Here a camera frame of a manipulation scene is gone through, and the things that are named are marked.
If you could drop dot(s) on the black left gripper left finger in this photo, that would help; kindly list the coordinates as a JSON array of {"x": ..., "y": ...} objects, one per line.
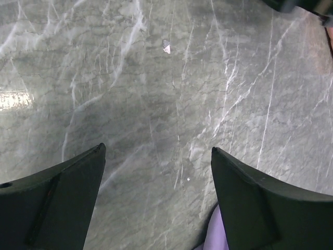
[{"x": 52, "y": 209}]

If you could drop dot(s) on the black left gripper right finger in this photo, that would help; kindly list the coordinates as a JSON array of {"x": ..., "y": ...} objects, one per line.
[{"x": 262, "y": 212}]

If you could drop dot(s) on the purple t shirt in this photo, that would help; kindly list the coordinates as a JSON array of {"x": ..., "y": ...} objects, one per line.
[{"x": 216, "y": 236}]

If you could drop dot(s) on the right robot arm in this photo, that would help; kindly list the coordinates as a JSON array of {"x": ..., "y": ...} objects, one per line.
[{"x": 320, "y": 8}]

